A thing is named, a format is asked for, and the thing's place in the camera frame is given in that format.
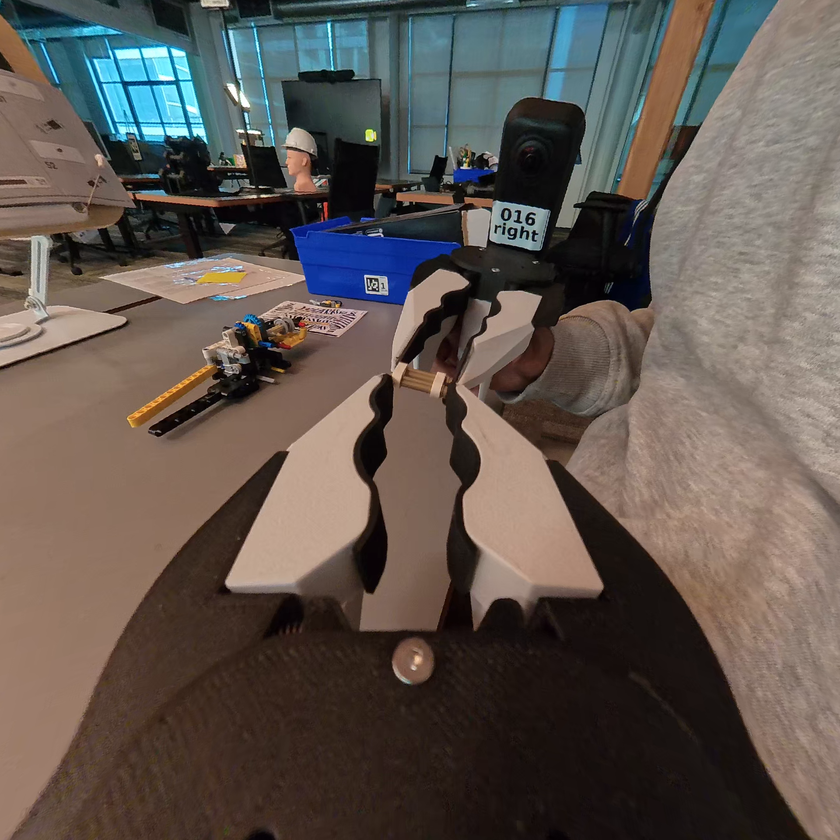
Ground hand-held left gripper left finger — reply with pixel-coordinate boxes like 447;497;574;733
225;374;396;611

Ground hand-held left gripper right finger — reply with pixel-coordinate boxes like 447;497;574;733
445;385;605;626

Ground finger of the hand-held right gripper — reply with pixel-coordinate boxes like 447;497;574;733
458;292;544;388
391;269;472;375

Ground tan lego axle white connectors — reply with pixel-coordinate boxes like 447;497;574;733
392;364;454;401

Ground person's right forearm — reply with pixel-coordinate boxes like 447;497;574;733
499;301;657;417

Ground partly built lego model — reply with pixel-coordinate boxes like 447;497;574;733
128;315;308;438

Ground lego instruction booklet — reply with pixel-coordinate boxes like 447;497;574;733
0;69;137;211

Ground person's right hand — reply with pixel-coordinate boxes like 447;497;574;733
492;325;557;398

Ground zebra striped sticker sheet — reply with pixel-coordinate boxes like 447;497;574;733
261;301;368;339

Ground black flat case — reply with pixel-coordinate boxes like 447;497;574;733
328;205;473;244

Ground blue plastic bin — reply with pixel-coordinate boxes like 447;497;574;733
290;218;463;305

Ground blue jacket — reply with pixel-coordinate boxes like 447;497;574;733
607;200;654;296

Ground black high-back office chair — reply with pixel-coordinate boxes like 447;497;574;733
327;138;380;221

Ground wooden column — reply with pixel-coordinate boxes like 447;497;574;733
617;0;716;198

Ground mannequin head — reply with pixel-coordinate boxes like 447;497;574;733
285;147;319;193

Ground black desk monitor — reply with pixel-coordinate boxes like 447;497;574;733
239;143;290;191

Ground large black screen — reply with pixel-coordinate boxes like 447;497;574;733
282;79;383;177

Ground long wood-top desk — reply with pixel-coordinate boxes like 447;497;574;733
131;187;329;260

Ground laminated paper sheet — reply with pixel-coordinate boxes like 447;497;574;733
101;256;306;304

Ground dark equipment on desk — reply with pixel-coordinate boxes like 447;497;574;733
161;134;214;194

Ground large paned window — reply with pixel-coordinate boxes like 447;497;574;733
85;46;207;142

